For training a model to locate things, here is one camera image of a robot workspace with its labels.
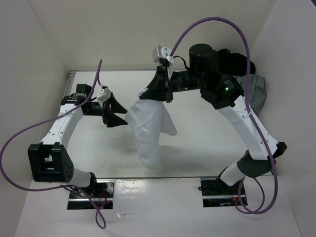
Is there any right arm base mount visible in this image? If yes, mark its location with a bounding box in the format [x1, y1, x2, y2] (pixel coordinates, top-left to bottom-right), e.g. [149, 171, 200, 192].
[197, 178, 241, 208]

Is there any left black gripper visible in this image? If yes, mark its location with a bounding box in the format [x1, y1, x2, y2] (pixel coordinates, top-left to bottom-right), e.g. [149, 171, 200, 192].
[84, 92, 129, 128]

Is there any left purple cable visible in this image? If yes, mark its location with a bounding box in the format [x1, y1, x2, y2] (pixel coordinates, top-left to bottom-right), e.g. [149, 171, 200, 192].
[0, 59, 107, 229]

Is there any purple cable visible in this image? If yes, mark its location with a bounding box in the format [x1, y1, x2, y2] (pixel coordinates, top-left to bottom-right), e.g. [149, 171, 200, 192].
[167, 17, 278, 214]
[0, 59, 107, 229]

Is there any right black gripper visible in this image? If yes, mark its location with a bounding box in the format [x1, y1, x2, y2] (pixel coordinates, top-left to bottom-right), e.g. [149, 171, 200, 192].
[139, 65, 204, 102]

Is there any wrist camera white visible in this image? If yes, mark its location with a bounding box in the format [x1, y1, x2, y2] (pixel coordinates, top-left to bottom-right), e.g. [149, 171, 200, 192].
[96, 86, 112, 108]
[153, 45, 174, 79]

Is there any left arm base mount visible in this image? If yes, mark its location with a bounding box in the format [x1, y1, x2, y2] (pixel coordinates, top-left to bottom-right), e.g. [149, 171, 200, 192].
[67, 179, 115, 210]

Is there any black garment in bin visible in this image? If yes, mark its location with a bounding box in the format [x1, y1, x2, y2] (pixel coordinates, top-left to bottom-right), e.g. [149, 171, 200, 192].
[217, 49, 247, 77]

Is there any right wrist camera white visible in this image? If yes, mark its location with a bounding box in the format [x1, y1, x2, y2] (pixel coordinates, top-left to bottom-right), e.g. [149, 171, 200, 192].
[153, 45, 174, 79]

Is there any white skirt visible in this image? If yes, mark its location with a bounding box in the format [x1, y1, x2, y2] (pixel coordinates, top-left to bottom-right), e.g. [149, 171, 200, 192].
[125, 89, 177, 170]

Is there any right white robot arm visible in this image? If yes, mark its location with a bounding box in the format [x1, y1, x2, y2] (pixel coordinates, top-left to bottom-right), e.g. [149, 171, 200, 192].
[140, 43, 287, 194]

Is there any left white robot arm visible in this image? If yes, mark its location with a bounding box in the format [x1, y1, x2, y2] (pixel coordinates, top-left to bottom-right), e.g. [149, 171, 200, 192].
[28, 84, 127, 198]

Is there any grey garment in bin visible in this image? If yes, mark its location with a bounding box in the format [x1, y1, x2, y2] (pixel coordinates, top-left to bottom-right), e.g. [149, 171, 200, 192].
[248, 74, 267, 113]

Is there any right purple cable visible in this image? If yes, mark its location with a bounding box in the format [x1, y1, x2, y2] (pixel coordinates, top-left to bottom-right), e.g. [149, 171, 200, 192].
[167, 17, 278, 214]

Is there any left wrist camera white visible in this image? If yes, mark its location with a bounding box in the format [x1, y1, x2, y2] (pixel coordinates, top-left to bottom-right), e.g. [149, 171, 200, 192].
[96, 86, 112, 108]

